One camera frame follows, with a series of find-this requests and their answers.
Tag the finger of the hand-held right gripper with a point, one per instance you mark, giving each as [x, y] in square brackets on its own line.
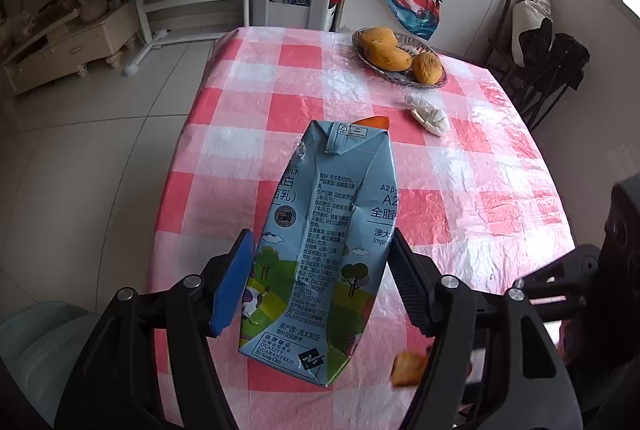
[570, 275]

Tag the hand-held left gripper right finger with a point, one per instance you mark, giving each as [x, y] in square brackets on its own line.
[407, 275]

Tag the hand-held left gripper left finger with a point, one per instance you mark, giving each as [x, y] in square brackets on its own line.
[232, 285]

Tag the light blue milk carton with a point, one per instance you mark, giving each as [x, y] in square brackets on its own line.
[320, 235]

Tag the orange peel piece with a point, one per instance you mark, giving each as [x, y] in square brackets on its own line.
[375, 122]
[405, 367]

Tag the crumpled white tissue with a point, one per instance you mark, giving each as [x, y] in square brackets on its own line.
[429, 115]

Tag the red white checkered tablecloth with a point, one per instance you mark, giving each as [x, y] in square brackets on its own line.
[300, 104]

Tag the glass fruit plate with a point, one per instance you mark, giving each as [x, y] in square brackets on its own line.
[400, 77]

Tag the black jacket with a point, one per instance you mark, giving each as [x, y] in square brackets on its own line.
[560, 54]

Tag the round yellow mango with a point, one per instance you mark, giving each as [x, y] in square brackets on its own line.
[427, 68]

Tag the grey green chair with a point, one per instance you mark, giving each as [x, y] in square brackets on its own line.
[35, 350]

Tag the dark wooden chair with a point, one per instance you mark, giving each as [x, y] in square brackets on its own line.
[500, 39]

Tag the white sack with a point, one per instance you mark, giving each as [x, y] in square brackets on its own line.
[530, 12]

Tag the cream low cabinet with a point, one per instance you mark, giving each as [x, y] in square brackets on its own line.
[65, 49]

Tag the beige vase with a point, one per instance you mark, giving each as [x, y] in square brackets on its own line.
[92, 12]

